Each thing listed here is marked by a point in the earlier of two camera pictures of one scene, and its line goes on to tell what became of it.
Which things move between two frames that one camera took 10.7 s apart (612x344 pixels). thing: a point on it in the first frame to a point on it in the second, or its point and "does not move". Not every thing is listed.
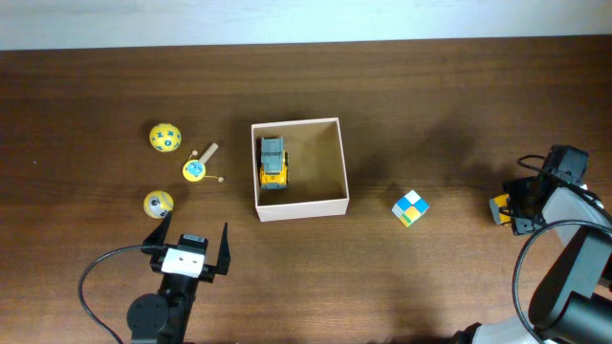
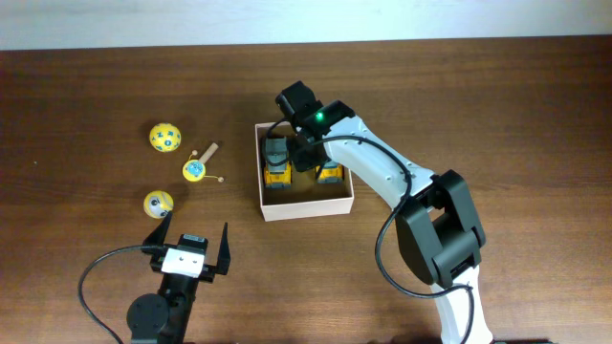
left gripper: [207, 271] does not move
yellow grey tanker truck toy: [496, 203] to [331, 173]
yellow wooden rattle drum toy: [194, 170] does not move
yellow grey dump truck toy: [273, 169] does not move
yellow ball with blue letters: [165, 138] does not move
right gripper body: [521, 205] to [306, 156]
